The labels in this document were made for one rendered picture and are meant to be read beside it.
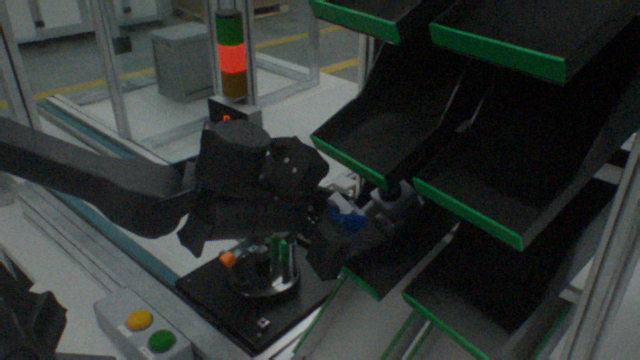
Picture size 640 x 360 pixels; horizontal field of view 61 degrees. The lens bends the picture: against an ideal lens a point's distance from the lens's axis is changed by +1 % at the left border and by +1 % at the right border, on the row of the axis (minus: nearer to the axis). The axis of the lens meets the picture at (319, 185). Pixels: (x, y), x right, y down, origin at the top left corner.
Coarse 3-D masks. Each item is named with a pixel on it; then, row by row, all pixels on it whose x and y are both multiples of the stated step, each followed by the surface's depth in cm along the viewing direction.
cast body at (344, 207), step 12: (336, 192) 67; (324, 204) 65; (336, 204) 65; (348, 204) 65; (372, 204) 68; (372, 216) 69; (360, 228) 67; (372, 228) 68; (360, 240) 68; (348, 252) 68
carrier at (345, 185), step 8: (344, 176) 131; (336, 184) 128; (344, 184) 128; (352, 184) 128; (344, 192) 127; (352, 192) 114; (352, 200) 114; (296, 240) 114; (304, 240) 112; (304, 248) 113
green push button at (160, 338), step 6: (162, 330) 91; (150, 336) 90; (156, 336) 90; (162, 336) 90; (168, 336) 90; (150, 342) 89; (156, 342) 88; (162, 342) 88; (168, 342) 88; (156, 348) 88; (162, 348) 88
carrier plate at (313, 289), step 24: (216, 264) 106; (192, 288) 100; (216, 288) 100; (312, 288) 100; (216, 312) 94; (240, 312) 94; (264, 312) 94; (288, 312) 94; (240, 336) 90; (264, 336) 90
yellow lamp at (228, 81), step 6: (222, 72) 101; (240, 72) 101; (246, 72) 102; (222, 78) 102; (228, 78) 101; (234, 78) 101; (240, 78) 102; (246, 78) 103; (222, 84) 103; (228, 84) 102; (234, 84) 102; (240, 84) 102; (246, 84) 104; (228, 90) 102; (234, 90) 102; (240, 90) 103; (246, 90) 104; (228, 96) 103; (234, 96) 103
